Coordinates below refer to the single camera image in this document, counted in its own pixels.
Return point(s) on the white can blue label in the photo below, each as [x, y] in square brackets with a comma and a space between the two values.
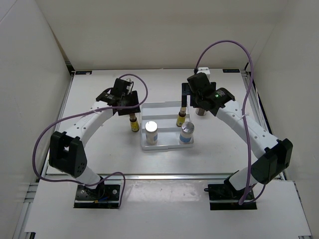
[186, 133]

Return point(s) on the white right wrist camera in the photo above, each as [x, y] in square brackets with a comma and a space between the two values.
[204, 70]

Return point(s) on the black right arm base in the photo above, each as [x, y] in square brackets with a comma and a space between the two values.
[221, 198]

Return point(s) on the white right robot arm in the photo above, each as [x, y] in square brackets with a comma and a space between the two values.
[273, 155]

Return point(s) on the white stepped organizer tray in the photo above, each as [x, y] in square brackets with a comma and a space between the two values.
[165, 115]

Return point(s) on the white can beige label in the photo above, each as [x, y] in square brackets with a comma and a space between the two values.
[151, 128]

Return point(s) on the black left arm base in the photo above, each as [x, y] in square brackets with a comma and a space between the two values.
[104, 196]

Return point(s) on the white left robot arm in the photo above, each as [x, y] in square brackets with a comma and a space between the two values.
[67, 149]

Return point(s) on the yellow bottle brown cap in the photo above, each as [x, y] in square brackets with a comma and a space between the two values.
[181, 117]

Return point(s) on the yellow bottle tan cap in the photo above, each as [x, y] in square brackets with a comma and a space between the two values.
[134, 122]

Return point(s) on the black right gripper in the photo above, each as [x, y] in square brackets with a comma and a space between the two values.
[186, 90]

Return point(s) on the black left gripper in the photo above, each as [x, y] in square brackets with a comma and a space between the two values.
[132, 110]

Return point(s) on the brown spice jar white lid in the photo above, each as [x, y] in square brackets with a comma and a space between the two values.
[200, 112]

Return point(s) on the aluminium front rail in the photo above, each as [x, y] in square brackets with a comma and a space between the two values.
[154, 176]

